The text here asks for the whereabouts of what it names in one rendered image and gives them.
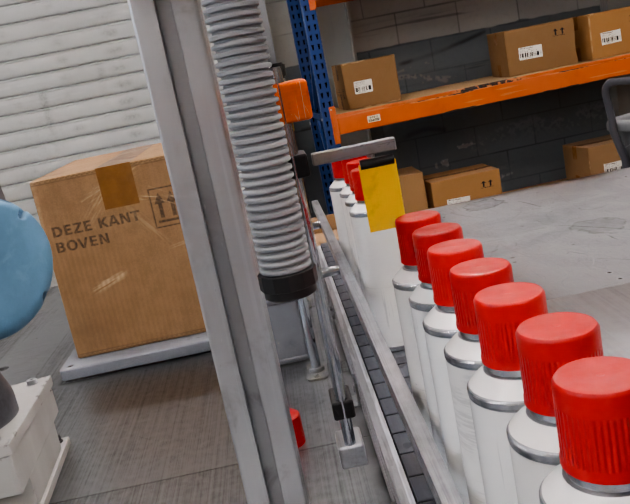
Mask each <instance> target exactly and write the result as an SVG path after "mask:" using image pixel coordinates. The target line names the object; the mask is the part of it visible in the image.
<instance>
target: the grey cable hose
mask: <svg viewBox="0 0 630 504"><path fill-rule="evenodd" d="M201 5H202V7H206V10H204V11H203V15H204V16H207V17H208V19H206V20H205V24H206V25H209V26H210V28H208V29H207V32H208V34H211V35H212V36H211V37H210V38H209V42H210V43H213V44H214V45H213V46H212V47H211V51H214V52H215V53H216V54H215V55H213V60H217V62H218V63H216V64H215V68H216V69H219V71H220V72H218V73H217V77H219V78H221V81H219V82H218V83H219V86H223V89H222V90H221V91H220V92H221V94H222V95H225V98H223V99H222V101H223V103H226V104H227V106H226V107H224V110H225V112H229V115H227V116H226V119H227V120H229V121H230V122H231V123H230V124H228V128H229V129H232V132H230V137H234V140H233V141H232V145H233V146H236V148H235V149H234V150H233V151H234V154H238V156H237V157H236V158H235V161H236V162H238V163H240V164H239V165H238V166H237V169H238V170H239V171H241V173H240V174H239V178H240V179H243V181H242V182H241V186H242V187H245V189H243V191H242V192H243V195H246V196H247V197H245V198H244V202H245V203H247V204H248V205H247V206H246V210H247V211H248V212H250V213H248V215H247V216H248V219H250V220H251V221H250V223H249V224H250V227H251V228H253V229H252V230H251V234H252V235H253V236H254V237H253V242H254V243H255V244H256V245H255V246H254V247H255V251H257V254H256V256H257V259H259V261H258V265H259V267H261V268H260V273H259V274H258V275H257V277H258V281H259V286H260V290H261V291H262V292H263V293H264V295H265V299H266V300H267V301H270V302H275V303H284V302H291V301H295V300H299V299H302V298H305V297H307V296H309V295H311V294H312V293H314V292H315V291H316V290H317V284H316V282H317V280H318V274H317V269H316V264H315V263H313V262H312V261H311V259H310V258H309V256H310V252H309V250H307V249H308V247H309V246H308V243H307V242H306V240H307V237H306V235H304V233H305V228H304V227H302V226H303V224H304V221H303V219H300V218H301V217H302V212H301V211H298V210H299V209H300V208H301V206H300V204H299V203H296V202H297V201H298V200H299V198H298V196H297V195H295V194H296V193H297V188H296V187H293V186H294V185H295V184H296V182H295V180H294V179H291V178H292V177H293V176H294V172H293V171H290V169H291V168H292V164H291V163H288V161H289V160H290V159H291V157H290V155H287V154H286V153H287V152H289V147H287V146H285V144H287V139H286V138H283V136H284V135H285V134H286V132H285V130H282V129H281V128H282V127H283V126H284V122H280V119H281V118H282V114H281V113H278V111H279V110H280V109H281V108H280V105H276V102H278V101H279V97H277V96H275V95H274V94H275V93H277V88H273V85H274V84H275V83H276V82H275V80H274V79H271V76H273V75H274V73H273V71H270V70H269V68H270V67H272V63H271V62H268V61H267V59H269V58H270V54H269V53H266V50H268V49H269V48H268V45H265V44H264V41H266V40H267V39H266V36H262V33H263V32H264V31H265V29H264V27H260V24H262V23H263V20H262V18H259V17H258V15H260V14H261V10H260V9H257V6H258V5H259V1H258V0H204V1H202V2H201Z"/></svg>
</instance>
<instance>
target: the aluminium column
mask: <svg viewBox="0 0 630 504"><path fill-rule="evenodd" d="M127 1H128V6H129V10H130V14H131V18H132V22H133V26H134V31H135V35H136V39H137V43H138V47H139V52H140V56H141V60H142V64H143V68H144V72H145V77H146V81H147V85H148V89H149V93H150V97H151V102H152V106H153V110H154V114H155V118H156V123H157V127H158V131H159V135H160V139H161V143H162V148H163V152H164V156H165V160H166V164H167V169H168V173H169V177H170V181H171V185H172V189H173V194H174V198H175V202H176V206H177V210H178V215H179V219H180V223H181V227H182V231H183V235H184V240H185V244H186V248H187V252H188V256H189V260H190V265H191V269H192V273H193V277H194V281H195V286H196V290H197V294H198V298H199V302H200V306H201V311H202V315H203V319H204V323H205V327H206V332H207V336H208V340H209V344H210V348H211V352H212V357H213V361H214V365H215V369H216V373H217V377H218V382H219V386H220V390H221V394H222V398H223V403H224V407H225V411H226V415H227V419H228V423H229V428H230V432H231V436H232V440H233V444H234V449H235V453H236V457H237V461H238V465H239V469H240V474H241V478H242V482H243V486H244V490H245V495H246V499H247V503H248V504H310V501H309V496H308V491H307V487H306V482H305V478H304V473H303V469H302V464H301V460H300V455H299V450H298V446H297V441H296V437H295V432H294V428H293V423H292V418H291V414H290V409H289V405H288V400H287V396H286V391H285V387H284V382H283V377H282V373H281V368H280V364H279V359H278V355H277V350H276V345H275V341H274V336H273V332H272V327H271V323H270V318H269V314H268V309H267V304H266V300H265V295H264V293H263V292H262V291H261V290H260V286H259V281H258V277H257V275H258V274H259V273H260V272H259V268H258V263H257V259H256V254H255V250H254V245H253V240H252V236H251V231H250V227H249V222H248V218H247V213H246V209H245V204H244V199H243V195H242V190H241V186H240V181H239V177H238V172H237V167H236V163H235V158H234V154H233V149H232V145H231V140H230V136H229V131H228V126H227V122H226V117H225V113H224V108H223V104H222V99H221V94H220V90H219V85H218V81H217V76H216V72H215V67H214V63H213V58H212V53H211V49H210V44H209V40H208V35H207V31H206V26H205V21H204V17H203V12H202V8H201V3H200V0H127Z"/></svg>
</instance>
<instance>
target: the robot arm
mask: <svg viewBox="0 0 630 504"><path fill-rule="evenodd" d="M52 275H53V257H52V251H51V246H50V243H49V240H48V238H47V236H46V233H45V232H44V230H43V228H42V227H41V225H40V224H39V222H38V221H37V220H36V219H35V218H34V217H33V216H32V215H31V214H30V213H28V212H27V211H24V210H22V209H21V208H20V207H18V206H17V205H15V204H13V203H11V202H9V201H6V199H5V196H4V194H3V191H2V189H1V186H0V340H1V339H4V338H7V337H9V336H11V335H13V334H14V333H16V332H18V331H19V330H21V329H22V328H23V327H24V326H26V325H27V324H28V323H29V322H30V321H31V320H32V319H33V318H34V317H35V315H36V314H37V313H38V311H39V310H40V308H41V307H42V305H43V302H44V300H45V297H46V294H47V292H48V291H49V289H50V286H51V281H52ZM18 412H19V406H18V403H17V400H16V396H15V393H14V391H13V389H12V387H11V385H10V384H9V383H8V381H7V380H6V379H5V378H4V376H3V375H2V374H1V372H0V429H1V428H3V427H4V426H6V425H7V424H8V423H9V422H10V421H12V420H13V419H14V418H15V416H16V415H17V414H18Z"/></svg>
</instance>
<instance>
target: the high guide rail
mask: <svg viewBox="0 0 630 504"><path fill-rule="evenodd" d="M311 202H312V207H313V210H314V212H315V215H316V217H317V219H318V221H320V224H321V229H322V231H323V234H324V236H325V238H326V241H327V243H328V246H329V248H330V250H331V253H332V255H333V258H334V260H335V262H336V265H339V268H340V273H341V277H342V279H343V281H344V284H345V286H346V289H347V291H348V293H349V296H350V298H351V301H352V303H353V305H354V308H355V310H356V313H357V315H358V317H359V320H360V322H361V324H362V327H363V329H364V332H365V334H366V336H367V339H368V341H369V344H370V346H371V348H372V351H373V353H374V356H375V358H376V360H377V363H378V365H379V367H380V370H381V372H382V375H383V377H384V379H385V382H386V384H387V387H388V389H389V391H390V394H391V396H392V399H393V401H394V403H395V406H396V408H397V411H398V413H399V415H400V418H401V420H402V422H403V425H404V427H405V430H406V432H407V434H408V437H409V439H410V442H411V444H412V446H413V449H414V451H415V454H416V456H417V458H418V461H419V463H420V465H421V468H422V470H423V473H424V475H425V477H426V480H427V482H428V485H429V487H430V489H431V492H432V494H433V497H434V499H435V501H436V504H464V501H463V499H462V497H461V495H460V493H459V491H458V489H457V487H456V485H455V483H454V481H453V479H452V477H451V475H450V473H449V470H448V468H447V466H446V464H445V462H444V460H443V458H442V456H441V454H440V452H439V450H438V448H437V446H436V444H435V441H434V439H433V437H432V435H431V433H430V431H429V429H428V427H427V425H426V423H425V421H424V419H423V417H422V415H421V413H420V410H419V408H418V406H417V404H416V402H415V400H414V398H413V396H412V394H411V392H410V390H409V388H408V386H407V384H406V382H405V379H404V377H403V375H402V373H401V371H400V369H399V367H398V365H397V363H396V361H395V359H394V357H393V355H392V353H391V351H390V348H389V346H388V344H387V342H386V340H385V338H384V336H383V334H382V332H381V330H380V328H379V326H378V324H377V322H376V320H375V317H374V315H373V313H372V311H371V309H370V307H369V305H368V303H367V301H366V299H365V297H364V295H363V293H362V291H361V289H360V286H359V284H358V282H357V280H356V278H355V276H354V274H353V272H352V270H351V268H350V266H349V264H348V262H347V260H346V258H345V255H344V253H343V251H342V249H341V247H340V245H339V243H338V241H337V239H336V237H335V235H334V233H333V231H332V229H331V226H330V224H329V222H328V220H327V218H326V216H325V214H324V212H323V210H322V208H321V206H320V204H319V202H318V200H314V201H311Z"/></svg>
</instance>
